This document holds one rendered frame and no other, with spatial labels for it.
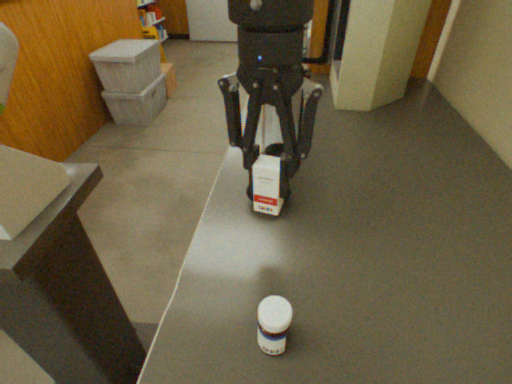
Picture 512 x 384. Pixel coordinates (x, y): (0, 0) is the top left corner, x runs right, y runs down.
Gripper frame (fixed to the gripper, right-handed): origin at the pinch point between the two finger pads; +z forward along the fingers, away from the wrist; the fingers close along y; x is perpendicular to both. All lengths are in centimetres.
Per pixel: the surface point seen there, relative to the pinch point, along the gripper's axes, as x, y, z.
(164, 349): 22.9, 7.3, 14.9
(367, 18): -63, -8, -11
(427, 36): -106, -30, 1
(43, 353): 20, 60, 62
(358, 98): -63, -10, 12
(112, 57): -176, 191, 45
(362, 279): 2.9, -16.8, 15.5
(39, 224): 10.5, 43.2, 14.7
